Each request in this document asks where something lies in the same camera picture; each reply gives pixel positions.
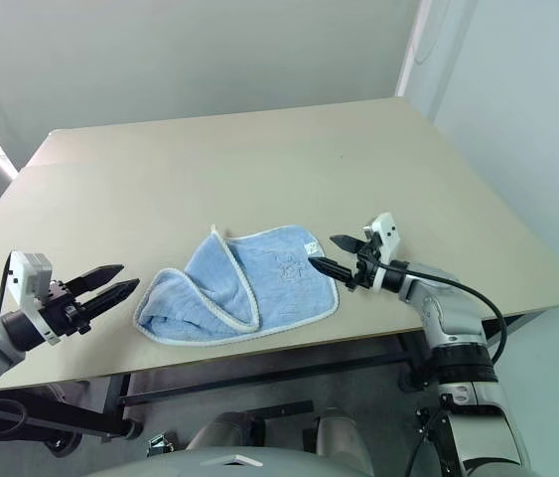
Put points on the metal caster wheel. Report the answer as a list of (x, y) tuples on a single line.
[(160, 444)]

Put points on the black metal table frame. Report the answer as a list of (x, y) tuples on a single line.
[(259, 375)]

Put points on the grey rounded robot leg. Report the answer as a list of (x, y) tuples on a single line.
[(339, 432), (222, 429)]

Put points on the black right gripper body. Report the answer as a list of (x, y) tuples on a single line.
[(366, 270)]

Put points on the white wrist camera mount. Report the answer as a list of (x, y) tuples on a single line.
[(386, 233), (26, 278)]

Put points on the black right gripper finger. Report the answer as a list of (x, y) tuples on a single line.
[(331, 268), (348, 243)]

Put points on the light blue towel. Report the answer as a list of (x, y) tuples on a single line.
[(279, 283)]

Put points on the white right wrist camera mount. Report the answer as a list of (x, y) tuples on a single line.
[(386, 233)]

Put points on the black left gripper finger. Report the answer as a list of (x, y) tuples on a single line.
[(112, 294), (95, 275)]

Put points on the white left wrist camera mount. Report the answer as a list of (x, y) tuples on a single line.
[(26, 278)]

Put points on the grey robot torso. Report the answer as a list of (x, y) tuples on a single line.
[(239, 462)]

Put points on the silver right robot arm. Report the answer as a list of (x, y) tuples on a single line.
[(453, 328)]

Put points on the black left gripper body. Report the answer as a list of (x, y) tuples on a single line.
[(63, 313)]

